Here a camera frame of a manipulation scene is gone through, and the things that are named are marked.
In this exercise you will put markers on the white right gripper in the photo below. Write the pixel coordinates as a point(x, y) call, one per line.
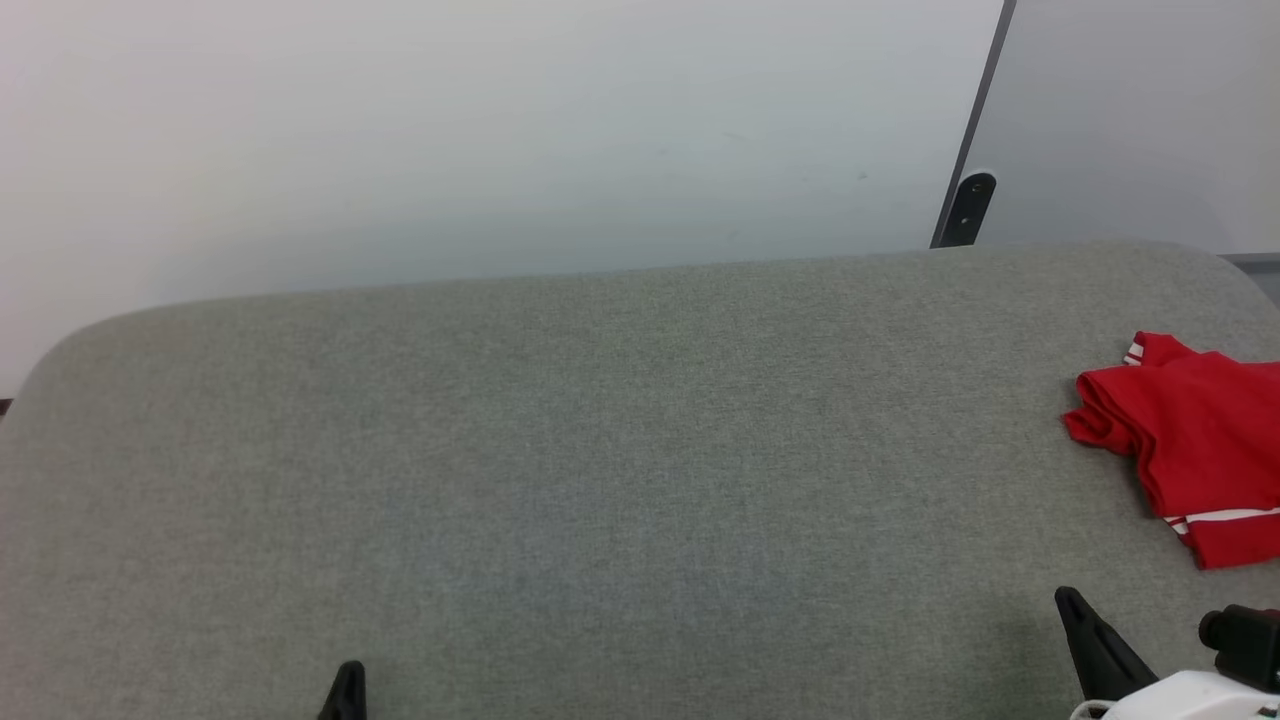
point(1200, 700)

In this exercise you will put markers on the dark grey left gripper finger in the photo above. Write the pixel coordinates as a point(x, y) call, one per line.
point(347, 695)

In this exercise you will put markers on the red white basketball jersey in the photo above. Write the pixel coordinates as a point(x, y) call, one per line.
point(1210, 440)

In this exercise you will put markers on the grey fabric sofa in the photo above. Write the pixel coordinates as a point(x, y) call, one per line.
point(600, 480)

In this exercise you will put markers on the dark partition edge strip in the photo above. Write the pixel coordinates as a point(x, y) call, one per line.
point(985, 90)

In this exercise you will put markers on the black wall bracket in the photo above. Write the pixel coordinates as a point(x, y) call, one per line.
point(968, 210)

